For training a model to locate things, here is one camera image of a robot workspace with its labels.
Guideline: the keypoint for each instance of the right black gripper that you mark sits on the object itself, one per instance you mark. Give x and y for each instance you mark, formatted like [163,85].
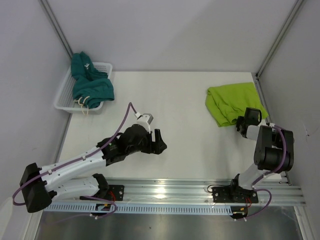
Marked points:
[239,120]

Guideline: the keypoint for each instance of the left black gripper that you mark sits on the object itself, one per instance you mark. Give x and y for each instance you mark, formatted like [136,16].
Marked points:
[155,147]

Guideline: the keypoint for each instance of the lime green shorts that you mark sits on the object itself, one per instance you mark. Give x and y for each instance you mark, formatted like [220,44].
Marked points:
[227,102]

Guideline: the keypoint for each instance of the teal green shorts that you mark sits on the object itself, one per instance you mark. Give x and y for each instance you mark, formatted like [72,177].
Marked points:
[92,87]

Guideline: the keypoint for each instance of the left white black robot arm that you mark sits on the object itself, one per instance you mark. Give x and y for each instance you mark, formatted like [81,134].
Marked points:
[41,186]

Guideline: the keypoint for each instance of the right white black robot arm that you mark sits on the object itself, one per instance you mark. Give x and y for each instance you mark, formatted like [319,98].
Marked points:
[273,154]

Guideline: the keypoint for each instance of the white plastic basket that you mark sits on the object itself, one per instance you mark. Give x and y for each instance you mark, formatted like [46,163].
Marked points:
[64,97]

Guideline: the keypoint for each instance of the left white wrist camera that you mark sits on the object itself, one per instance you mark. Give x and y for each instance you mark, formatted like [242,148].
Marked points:
[144,120]

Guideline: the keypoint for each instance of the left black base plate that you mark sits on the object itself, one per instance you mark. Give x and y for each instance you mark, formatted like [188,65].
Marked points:
[113,193]

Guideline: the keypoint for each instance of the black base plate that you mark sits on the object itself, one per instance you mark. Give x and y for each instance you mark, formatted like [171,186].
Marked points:
[228,194]
[113,193]

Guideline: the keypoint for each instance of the aluminium mounting rail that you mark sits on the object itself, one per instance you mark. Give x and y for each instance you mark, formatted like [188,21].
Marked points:
[174,191]

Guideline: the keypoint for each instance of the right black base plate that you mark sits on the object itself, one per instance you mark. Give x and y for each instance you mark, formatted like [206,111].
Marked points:
[228,194]

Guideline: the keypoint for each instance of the white slotted cable duct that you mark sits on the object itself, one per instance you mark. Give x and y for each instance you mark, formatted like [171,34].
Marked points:
[135,208]

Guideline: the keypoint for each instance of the right aluminium frame post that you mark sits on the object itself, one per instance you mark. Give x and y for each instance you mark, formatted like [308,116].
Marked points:
[287,24]

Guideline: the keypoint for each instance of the aluminium frame post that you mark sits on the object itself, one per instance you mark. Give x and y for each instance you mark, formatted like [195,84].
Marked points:
[287,24]
[53,20]

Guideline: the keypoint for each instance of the left aluminium frame post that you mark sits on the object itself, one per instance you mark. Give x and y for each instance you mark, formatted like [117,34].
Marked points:
[53,20]

